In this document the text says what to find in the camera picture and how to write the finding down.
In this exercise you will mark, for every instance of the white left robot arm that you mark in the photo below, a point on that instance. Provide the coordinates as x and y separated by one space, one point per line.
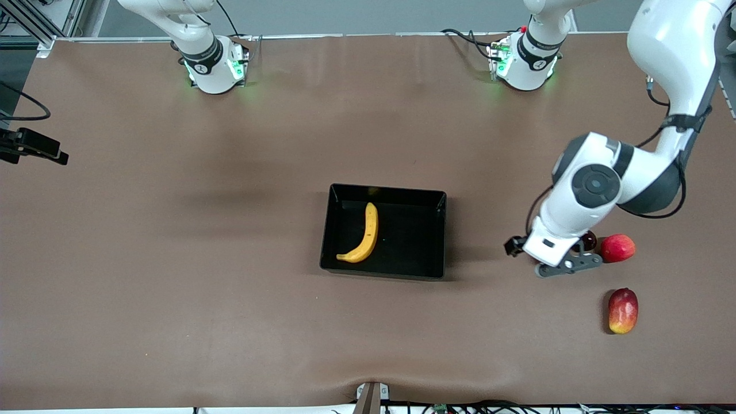
678 52

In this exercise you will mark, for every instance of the dark purple plum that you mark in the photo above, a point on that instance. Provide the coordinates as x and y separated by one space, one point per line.
590 240

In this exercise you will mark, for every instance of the red yellow mango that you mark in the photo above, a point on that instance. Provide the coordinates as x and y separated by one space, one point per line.
624 310

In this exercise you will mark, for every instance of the yellow banana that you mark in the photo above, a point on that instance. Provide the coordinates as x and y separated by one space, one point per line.
371 230

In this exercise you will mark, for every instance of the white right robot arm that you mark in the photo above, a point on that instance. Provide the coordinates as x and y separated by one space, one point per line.
204 57

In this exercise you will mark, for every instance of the black rectangular plastic box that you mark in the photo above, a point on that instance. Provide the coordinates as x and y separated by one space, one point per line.
414 241

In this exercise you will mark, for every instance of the red apple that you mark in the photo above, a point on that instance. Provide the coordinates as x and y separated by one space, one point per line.
620 248

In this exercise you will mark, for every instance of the brown table mat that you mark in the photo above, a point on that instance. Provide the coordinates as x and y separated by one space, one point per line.
172 287

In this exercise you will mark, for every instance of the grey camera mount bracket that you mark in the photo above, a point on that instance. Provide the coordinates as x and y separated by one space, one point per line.
371 399

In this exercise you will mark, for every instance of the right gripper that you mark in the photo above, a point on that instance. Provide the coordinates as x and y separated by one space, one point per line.
29 144

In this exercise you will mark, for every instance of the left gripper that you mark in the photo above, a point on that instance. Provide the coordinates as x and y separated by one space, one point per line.
513 245

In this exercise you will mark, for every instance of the aluminium frame profile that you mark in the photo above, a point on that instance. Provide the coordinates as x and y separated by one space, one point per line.
34 23

